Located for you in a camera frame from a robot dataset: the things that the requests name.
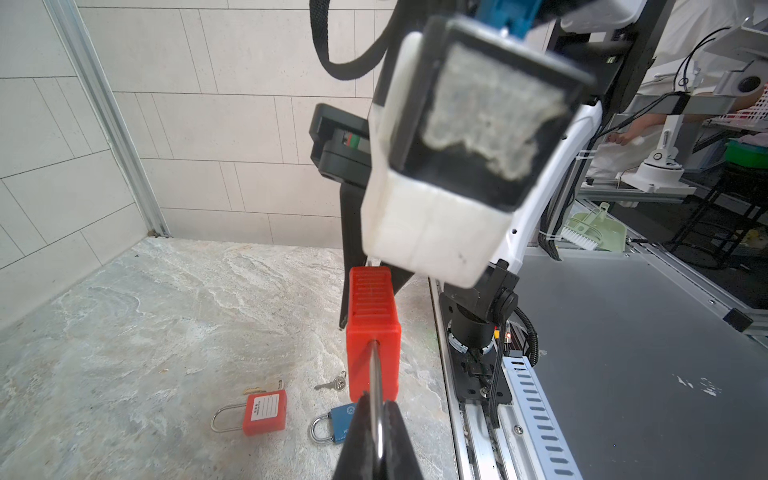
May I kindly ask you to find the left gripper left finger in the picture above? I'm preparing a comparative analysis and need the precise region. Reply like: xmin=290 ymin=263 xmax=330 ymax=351
xmin=332 ymin=400 xmax=380 ymax=480

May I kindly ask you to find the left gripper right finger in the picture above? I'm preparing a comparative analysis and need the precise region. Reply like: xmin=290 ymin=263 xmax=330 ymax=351
xmin=380 ymin=401 xmax=423 ymax=480

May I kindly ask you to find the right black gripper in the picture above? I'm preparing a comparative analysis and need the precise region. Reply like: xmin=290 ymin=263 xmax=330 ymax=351
xmin=309 ymin=103 xmax=414 ymax=330

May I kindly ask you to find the small blue padlock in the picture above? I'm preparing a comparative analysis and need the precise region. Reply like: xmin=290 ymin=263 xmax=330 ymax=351
xmin=308 ymin=403 xmax=356 ymax=445

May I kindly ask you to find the red padlock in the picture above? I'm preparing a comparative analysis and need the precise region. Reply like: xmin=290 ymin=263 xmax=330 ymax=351
xmin=209 ymin=379 xmax=288 ymax=437
xmin=346 ymin=266 xmax=402 ymax=449

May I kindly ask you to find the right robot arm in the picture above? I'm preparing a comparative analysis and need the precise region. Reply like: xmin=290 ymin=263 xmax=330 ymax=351
xmin=309 ymin=1 xmax=673 ymax=290

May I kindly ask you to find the green dustpan with brush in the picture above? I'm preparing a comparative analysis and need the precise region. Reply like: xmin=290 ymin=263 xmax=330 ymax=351
xmin=560 ymin=202 xmax=627 ymax=253

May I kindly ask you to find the background white robot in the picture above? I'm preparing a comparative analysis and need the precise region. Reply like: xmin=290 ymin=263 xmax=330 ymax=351
xmin=586 ymin=17 xmax=767 ymax=195

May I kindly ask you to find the aluminium mounting rail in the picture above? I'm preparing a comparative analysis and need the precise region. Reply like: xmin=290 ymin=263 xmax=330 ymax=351
xmin=429 ymin=279 xmax=536 ymax=479

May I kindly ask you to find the loose key with ring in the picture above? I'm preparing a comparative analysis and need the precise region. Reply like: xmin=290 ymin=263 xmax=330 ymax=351
xmin=314 ymin=371 xmax=347 ymax=391

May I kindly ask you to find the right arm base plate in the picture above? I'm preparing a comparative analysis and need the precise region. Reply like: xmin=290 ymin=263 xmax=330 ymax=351
xmin=437 ymin=287 xmax=517 ymax=430

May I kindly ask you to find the white slotted cable duct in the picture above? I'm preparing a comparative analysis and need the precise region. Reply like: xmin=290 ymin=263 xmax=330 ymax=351
xmin=499 ymin=357 xmax=582 ymax=479

